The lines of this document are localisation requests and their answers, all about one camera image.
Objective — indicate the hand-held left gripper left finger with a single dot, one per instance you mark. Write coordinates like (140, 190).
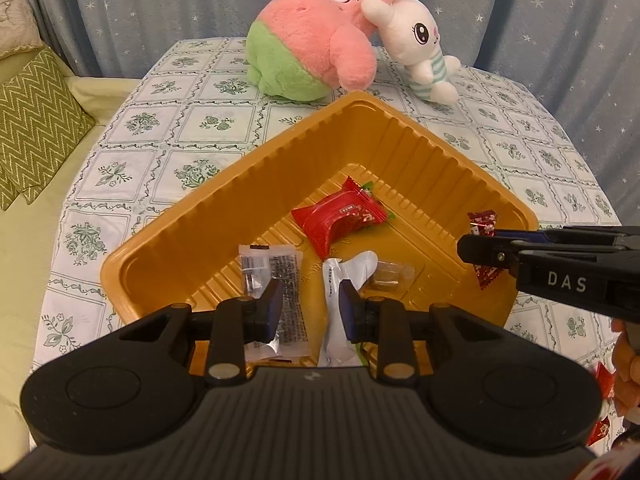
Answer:
(271, 307)

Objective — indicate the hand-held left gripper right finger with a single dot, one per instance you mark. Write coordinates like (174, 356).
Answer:
(347, 310)

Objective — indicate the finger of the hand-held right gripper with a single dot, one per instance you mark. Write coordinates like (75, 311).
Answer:
(575, 236)
(487, 255)

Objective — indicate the white snack wrapper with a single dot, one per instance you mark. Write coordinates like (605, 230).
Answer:
(330, 310)

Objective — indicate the clear packet of dark seeds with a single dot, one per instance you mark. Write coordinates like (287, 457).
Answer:
(291, 310)

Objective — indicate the dark red twisted candy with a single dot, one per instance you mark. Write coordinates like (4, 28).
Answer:
(481, 222)

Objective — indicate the gold candy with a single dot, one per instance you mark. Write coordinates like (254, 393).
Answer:
(387, 280)

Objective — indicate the red pillow-shaped snack packet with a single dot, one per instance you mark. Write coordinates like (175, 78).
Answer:
(342, 215)

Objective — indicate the orange plastic tray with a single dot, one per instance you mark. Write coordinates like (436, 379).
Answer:
(400, 160)

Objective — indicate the person's right hand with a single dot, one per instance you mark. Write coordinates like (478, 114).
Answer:
(627, 360)

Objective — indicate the square red snack packet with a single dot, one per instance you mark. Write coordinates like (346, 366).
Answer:
(604, 381)

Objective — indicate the small red snack packet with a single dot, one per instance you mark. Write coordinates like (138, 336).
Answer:
(599, 431)

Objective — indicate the green floral tablecloth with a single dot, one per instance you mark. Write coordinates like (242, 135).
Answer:
(150, 160)

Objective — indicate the white rabbit plush toy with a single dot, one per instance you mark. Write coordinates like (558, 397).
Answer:
(415, 35)

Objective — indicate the yellow-green sofa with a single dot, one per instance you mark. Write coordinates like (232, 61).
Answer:
(30, 285)

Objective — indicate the pink star plush toy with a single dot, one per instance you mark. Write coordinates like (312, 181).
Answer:
(300, 45)

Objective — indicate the green zigzag pillow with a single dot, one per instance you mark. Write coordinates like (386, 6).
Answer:
(35, 125)

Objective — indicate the blue star-print curtain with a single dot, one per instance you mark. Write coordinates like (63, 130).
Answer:
(150, 0)

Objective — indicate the beige embroidered pillow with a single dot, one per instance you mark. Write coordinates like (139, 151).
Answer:
(15, 25)

